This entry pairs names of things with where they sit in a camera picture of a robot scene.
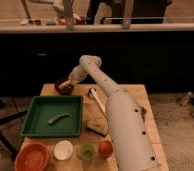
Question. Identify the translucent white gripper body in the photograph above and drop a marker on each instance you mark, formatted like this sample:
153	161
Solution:
77	75

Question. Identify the yellow banana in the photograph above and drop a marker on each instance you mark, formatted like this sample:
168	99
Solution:
65	84

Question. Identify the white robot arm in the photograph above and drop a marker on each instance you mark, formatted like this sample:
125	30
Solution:
131	142

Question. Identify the white small bowl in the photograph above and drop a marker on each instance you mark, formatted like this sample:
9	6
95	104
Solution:
63	150

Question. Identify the orange bowl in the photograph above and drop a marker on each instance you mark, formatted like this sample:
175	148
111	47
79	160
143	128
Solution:
32	157

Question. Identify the green plastic tray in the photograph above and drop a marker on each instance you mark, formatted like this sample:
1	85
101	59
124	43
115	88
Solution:
43	108

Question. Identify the green bean pod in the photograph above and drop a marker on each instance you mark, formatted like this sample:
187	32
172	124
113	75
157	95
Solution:
56	118

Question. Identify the wooden block brush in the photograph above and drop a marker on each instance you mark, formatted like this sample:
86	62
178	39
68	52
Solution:
97	128

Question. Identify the red grapes bunch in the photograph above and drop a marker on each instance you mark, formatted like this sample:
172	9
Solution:
143	113

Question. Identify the green small cup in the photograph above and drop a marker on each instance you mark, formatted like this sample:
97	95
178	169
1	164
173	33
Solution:
86	151

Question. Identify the orange fruit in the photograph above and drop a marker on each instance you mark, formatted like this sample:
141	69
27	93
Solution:
105	149

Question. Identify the dark counter cabinet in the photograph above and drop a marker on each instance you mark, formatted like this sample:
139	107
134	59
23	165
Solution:
160	56

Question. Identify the white handled spatula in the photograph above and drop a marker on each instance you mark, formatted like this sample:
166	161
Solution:
93	94

